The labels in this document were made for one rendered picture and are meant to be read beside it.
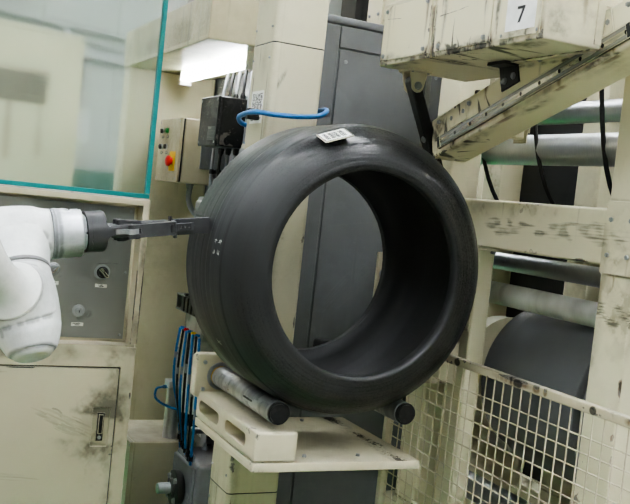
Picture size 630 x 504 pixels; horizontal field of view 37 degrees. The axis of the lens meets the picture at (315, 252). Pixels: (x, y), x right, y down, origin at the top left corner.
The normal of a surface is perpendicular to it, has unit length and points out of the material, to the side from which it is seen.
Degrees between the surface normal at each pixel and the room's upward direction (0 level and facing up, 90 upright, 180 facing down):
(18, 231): 56
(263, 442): 90
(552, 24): 90
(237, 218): 78
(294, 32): 90
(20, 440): 90
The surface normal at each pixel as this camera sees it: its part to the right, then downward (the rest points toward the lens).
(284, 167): -0.14, -0.50
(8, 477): 0.42, 0.10
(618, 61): 0.03, 0.97
